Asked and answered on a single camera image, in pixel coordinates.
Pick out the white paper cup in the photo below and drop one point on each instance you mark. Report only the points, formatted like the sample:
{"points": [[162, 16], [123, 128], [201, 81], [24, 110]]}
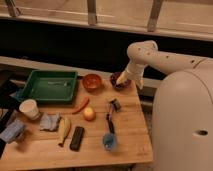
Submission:
{"points": [[30, 109]]}

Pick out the green plastic tray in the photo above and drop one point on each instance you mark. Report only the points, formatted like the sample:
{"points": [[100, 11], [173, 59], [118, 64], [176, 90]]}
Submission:
{"points": [[46, 86]]}

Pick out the yellow banana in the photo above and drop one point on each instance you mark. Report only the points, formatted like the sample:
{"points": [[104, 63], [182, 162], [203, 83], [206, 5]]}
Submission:
{"points": [[63, 131]]}

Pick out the dark purple bowl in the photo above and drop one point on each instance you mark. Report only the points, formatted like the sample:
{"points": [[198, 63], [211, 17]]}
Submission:
{"points": [[118, 87]]}

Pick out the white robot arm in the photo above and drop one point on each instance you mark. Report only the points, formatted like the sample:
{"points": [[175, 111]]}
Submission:
{"points": [[182, 123]]}

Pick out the yellow apple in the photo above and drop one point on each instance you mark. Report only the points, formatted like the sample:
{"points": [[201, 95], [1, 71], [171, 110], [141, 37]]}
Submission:
{"points": [[89, 114]]}

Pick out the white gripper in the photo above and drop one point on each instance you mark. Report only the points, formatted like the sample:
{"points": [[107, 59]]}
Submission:
{"points": [[134, 72]]}

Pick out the grey crumpled cloth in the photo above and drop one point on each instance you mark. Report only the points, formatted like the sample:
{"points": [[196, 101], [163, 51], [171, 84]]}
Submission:
{"points": [[49, 122]]}

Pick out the black equipment at left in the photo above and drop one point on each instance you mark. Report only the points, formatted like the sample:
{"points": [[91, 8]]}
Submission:
{"points": [[7, 87]]}

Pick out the red bowl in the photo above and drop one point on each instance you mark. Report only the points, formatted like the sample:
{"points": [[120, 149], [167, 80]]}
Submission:
{"points": [[91, 82]]}

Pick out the black eraser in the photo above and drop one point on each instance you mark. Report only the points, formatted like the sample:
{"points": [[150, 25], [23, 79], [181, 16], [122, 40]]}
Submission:
{"points": [[77, 138]]}

